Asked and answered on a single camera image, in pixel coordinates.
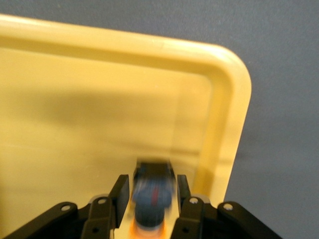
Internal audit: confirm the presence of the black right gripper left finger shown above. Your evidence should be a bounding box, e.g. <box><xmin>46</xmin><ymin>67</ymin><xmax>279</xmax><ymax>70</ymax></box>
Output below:
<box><xmin>81</xmin><ymin>174</ymin><xmax>131</xmax><ymax>239</ymax></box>

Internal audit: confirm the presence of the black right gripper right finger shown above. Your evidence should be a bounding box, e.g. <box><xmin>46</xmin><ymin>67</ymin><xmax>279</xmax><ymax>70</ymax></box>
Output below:
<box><xmin>171</xmin><ymin>174</ymin><xmax>213</xmax><ymax>239</ymax></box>

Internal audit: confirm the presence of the yellow push button red mark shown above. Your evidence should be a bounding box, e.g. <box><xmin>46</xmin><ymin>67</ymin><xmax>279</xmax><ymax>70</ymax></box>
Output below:
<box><xmin>128</xmin><ymin>159</ymin><xmax>177</xmax><ymax>239</ymax></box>

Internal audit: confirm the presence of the yellow plastic tray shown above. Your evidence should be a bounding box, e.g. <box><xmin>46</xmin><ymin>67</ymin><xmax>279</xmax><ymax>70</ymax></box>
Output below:
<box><xmin>0</xmin><ymin>13</ymin><xmax>252</xmax><ymax>239</ymax></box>

